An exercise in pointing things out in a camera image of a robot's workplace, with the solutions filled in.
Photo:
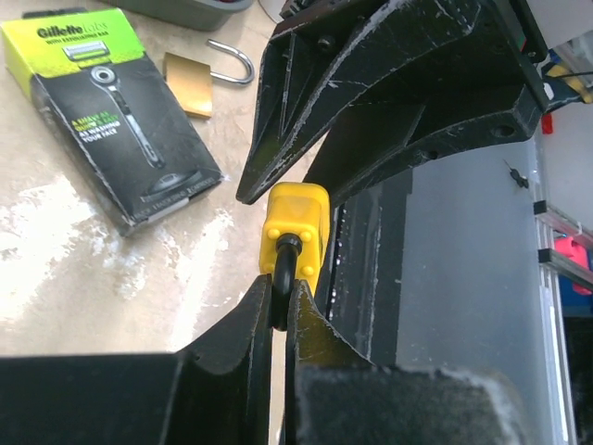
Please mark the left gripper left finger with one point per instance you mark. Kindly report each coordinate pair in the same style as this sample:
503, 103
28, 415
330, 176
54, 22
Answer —
216, 390

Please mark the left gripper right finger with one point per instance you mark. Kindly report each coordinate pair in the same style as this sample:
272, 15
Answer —
334, 395

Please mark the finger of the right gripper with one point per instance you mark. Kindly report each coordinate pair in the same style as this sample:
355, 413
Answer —
332, 55

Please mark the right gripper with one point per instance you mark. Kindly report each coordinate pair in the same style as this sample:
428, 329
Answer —
369, 144

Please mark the yellow padlock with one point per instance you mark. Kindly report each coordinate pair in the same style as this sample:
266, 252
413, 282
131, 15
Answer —
294, 241

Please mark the grey fruit tray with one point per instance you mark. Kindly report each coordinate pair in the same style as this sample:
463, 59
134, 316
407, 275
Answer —
199, 15

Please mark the large brass padlock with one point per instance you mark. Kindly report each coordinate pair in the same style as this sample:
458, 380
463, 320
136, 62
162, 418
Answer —
192, 81

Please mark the black green razor box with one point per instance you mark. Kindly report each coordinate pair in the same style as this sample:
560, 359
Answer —
90, 78

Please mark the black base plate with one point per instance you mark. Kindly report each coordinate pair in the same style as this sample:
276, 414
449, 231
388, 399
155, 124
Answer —
360, 289

